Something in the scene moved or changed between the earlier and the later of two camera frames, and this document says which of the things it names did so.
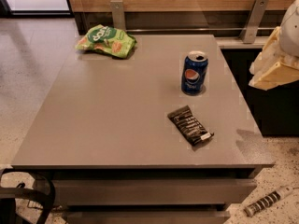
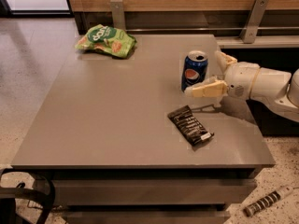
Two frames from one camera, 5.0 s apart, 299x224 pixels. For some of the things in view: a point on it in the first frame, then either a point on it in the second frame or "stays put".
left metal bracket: (118, 14) stays put
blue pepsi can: (193, 73) stays put
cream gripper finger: (275, 75) to (213, 87)
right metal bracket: (254, 21) stays put
